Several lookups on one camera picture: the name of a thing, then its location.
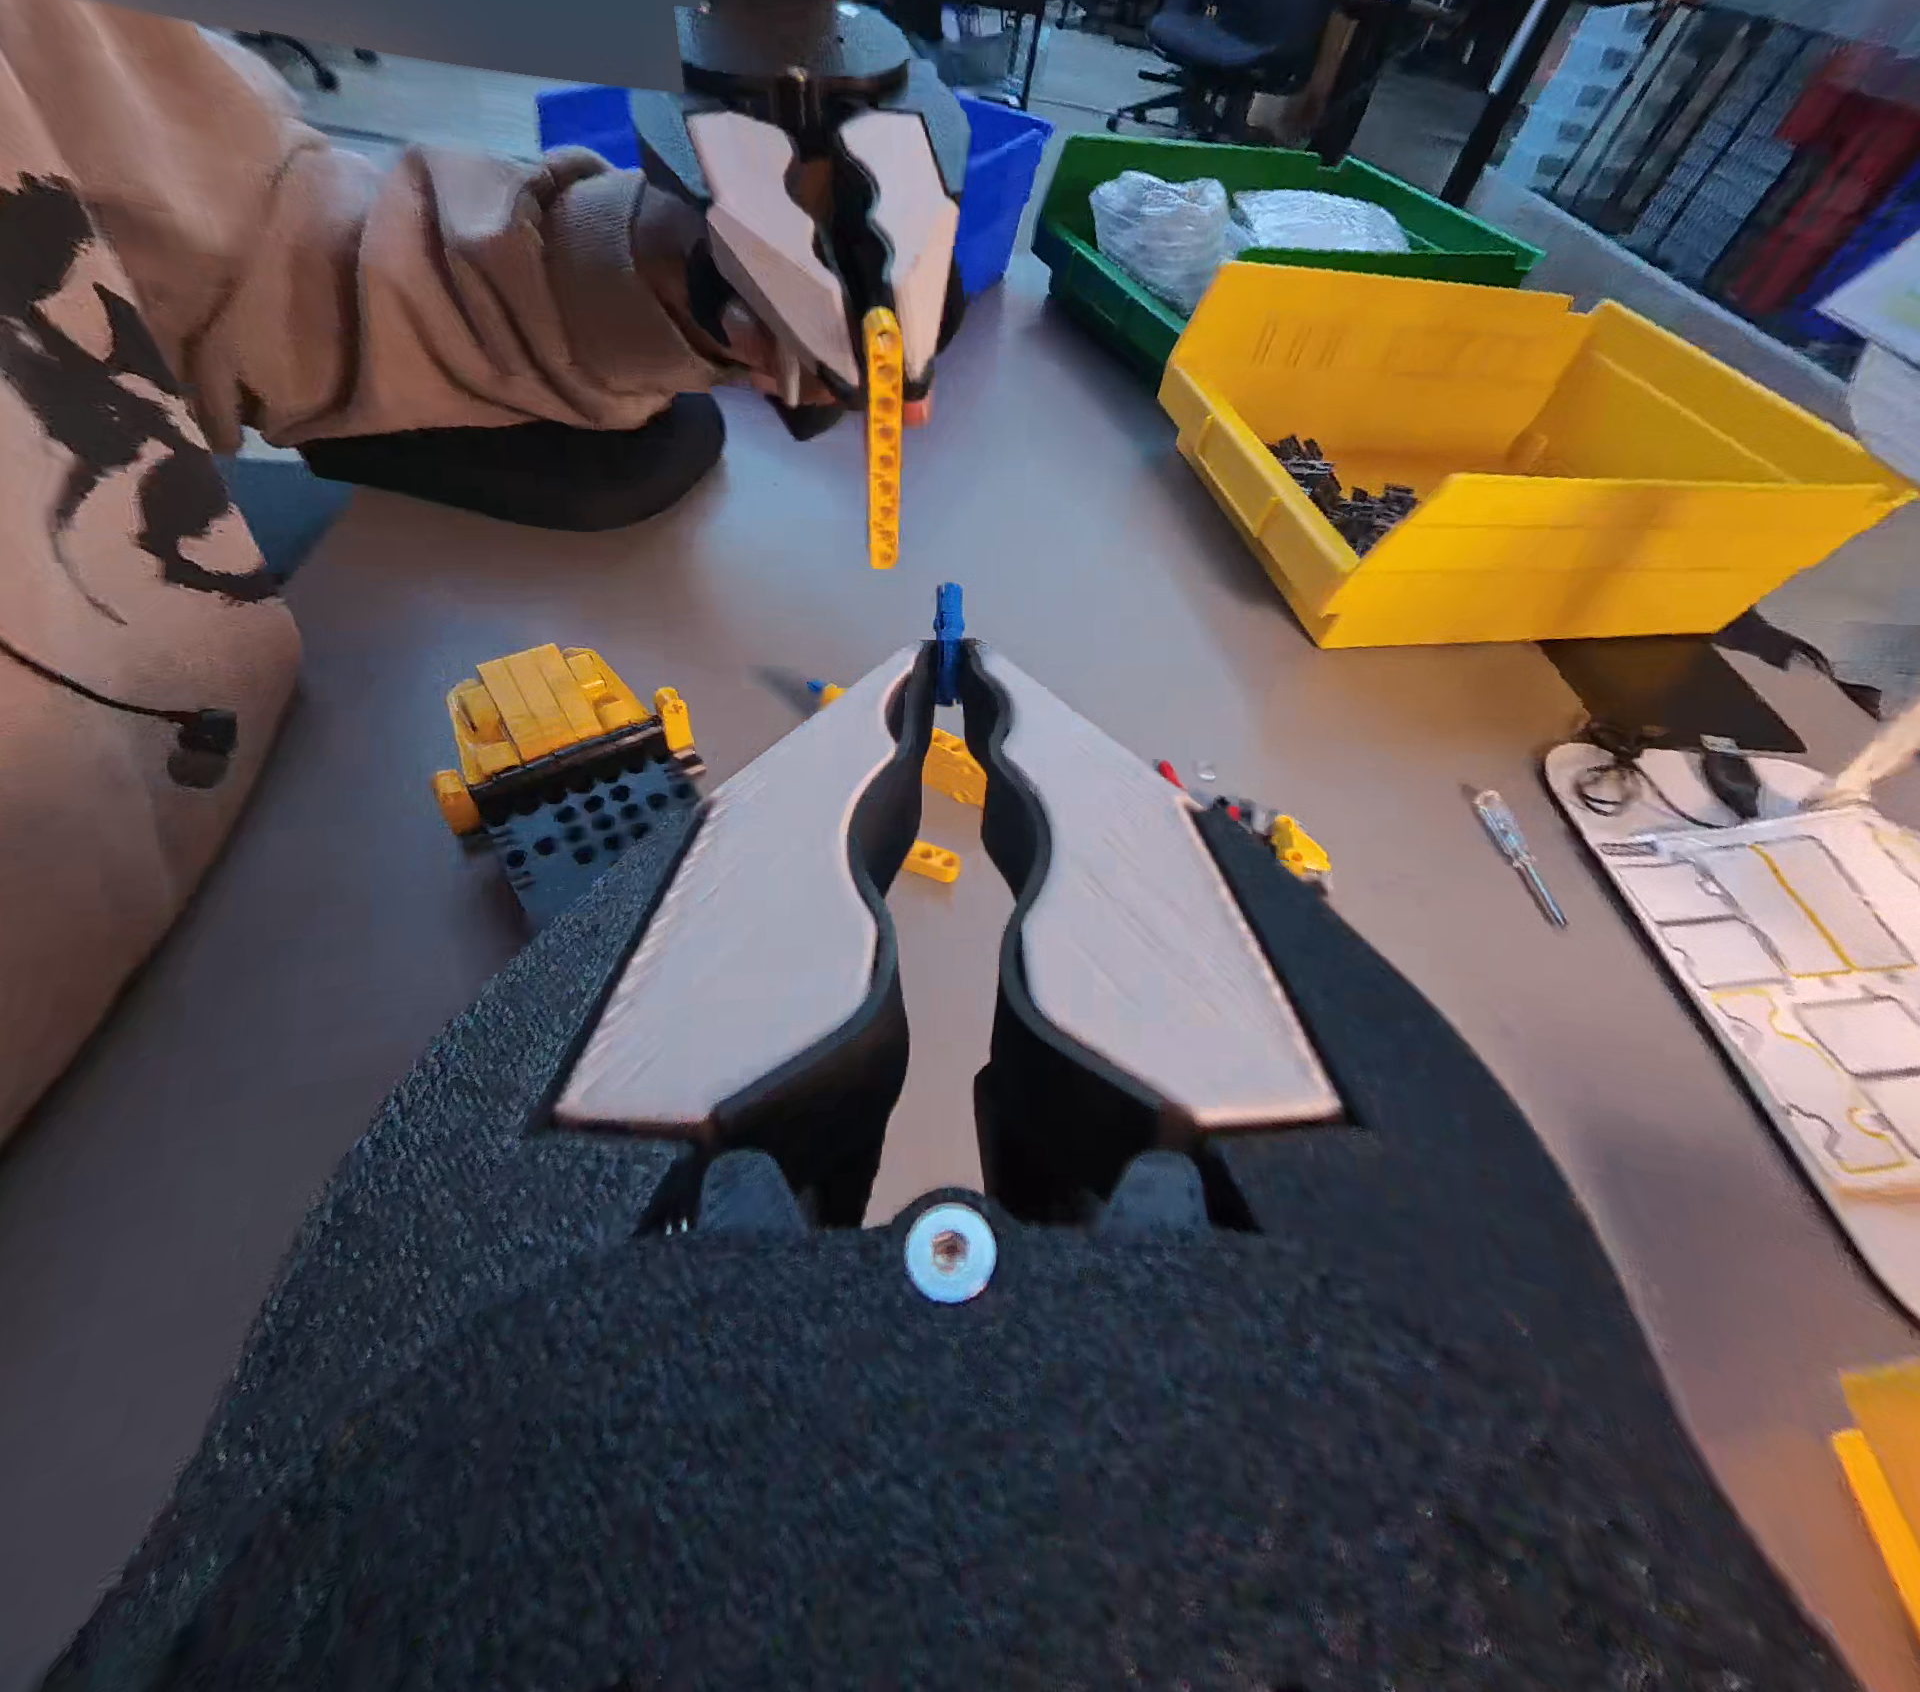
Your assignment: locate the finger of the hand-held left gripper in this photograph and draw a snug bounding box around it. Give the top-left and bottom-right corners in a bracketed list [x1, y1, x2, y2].
[683, 108, 869, 410]
[839, 112, 966, 357]

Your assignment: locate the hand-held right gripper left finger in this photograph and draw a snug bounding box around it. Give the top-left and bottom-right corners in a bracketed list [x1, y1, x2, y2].
[558, 643, 920, 1141]

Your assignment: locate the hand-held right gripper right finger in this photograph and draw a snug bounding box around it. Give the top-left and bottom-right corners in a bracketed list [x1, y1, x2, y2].
[959, 641, 1341, 1132]

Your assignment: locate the pile of small building parts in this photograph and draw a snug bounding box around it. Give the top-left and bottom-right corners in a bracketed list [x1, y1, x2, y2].
[1155, 754, 1337, 893]

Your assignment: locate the long yellow building beam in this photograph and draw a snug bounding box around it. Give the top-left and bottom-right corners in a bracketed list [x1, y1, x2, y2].
[861, 307, 908, 573]

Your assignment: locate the yellow plastic bin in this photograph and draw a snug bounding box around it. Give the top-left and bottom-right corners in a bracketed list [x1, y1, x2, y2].
[1833, 1360, 1920, 1621]
[1155, 261, 1920, 651]

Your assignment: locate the person's left forearm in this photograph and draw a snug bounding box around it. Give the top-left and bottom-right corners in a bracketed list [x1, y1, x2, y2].
[224, 139, 725, 448]

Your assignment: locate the grey desk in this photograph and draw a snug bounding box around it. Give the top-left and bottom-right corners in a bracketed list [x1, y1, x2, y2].
[0, 252, 1920, 1692]

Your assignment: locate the black desk mat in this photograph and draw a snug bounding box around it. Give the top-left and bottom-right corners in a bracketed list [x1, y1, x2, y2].
[1536, 630, 1878, 756]

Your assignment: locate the person's left hand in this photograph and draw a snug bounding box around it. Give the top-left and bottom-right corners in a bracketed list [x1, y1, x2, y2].
[718, 283, 798, 376]

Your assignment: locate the blue plastic bin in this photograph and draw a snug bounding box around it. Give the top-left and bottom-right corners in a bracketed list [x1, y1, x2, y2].
[538, 85, 1056, 302]

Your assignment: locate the green plastic bin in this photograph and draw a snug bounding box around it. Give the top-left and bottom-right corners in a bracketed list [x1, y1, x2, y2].
[1032, 131, 1547, 381]

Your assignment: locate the crumpled clear plastic bag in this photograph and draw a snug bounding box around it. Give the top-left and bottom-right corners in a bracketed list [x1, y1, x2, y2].
[1089, 169, 1238, 316]

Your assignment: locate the yellow black toy robot body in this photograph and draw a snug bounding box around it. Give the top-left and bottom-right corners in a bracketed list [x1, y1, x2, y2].
[432, 641, 709, 930]

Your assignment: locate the flat clear plastic bag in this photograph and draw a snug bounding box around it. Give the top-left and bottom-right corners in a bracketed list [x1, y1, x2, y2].
[1230, 189, 1411, 258]

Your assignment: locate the heap of black building parts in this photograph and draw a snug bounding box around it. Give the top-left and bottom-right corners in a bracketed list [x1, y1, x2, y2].
[1270, 432, 1422, 557]

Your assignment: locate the white printed mat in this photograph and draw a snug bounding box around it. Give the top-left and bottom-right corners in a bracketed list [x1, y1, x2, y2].
[1545, 739, 1920, 1320]

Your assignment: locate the person's beige sweatshirt torso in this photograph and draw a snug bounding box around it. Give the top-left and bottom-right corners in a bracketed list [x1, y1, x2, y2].
[0, 0, 392, 1141]

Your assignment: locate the grey drawer rack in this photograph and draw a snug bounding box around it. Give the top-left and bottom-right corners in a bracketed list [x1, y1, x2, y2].
[1545, 0, 1920, 353]

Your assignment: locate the clear handle screwdriver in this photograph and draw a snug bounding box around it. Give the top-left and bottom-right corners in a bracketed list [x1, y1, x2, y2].
[1470, 788, 1570, 930]

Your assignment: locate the coiled black cable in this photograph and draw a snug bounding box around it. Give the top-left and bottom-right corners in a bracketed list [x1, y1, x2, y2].
[1570, 732, 1764, 824]

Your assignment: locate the black microphone cable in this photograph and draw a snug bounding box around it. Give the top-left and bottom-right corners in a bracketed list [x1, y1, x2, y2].
[0, 632, 245, 796]

